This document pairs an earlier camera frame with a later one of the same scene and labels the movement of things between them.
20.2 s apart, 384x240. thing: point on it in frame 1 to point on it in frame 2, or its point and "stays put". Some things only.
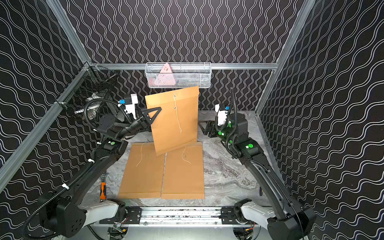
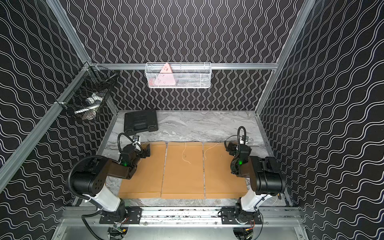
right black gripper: x=210 y=125 to x=250 y=149
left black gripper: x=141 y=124 to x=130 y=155
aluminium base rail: x=179 y=216 stays put
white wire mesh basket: x=178 y=75 stays put
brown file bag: x=176 y=125 to x=219 y=182
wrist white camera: x=130 y=107 to x=136 y=139
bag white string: x=175 y=104 to x=204 y=153
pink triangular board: x=166 y=77 stays put
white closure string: x=183 y=154 stays put
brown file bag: x=183 y=173 stays put
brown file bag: x=143 y=174 stays put
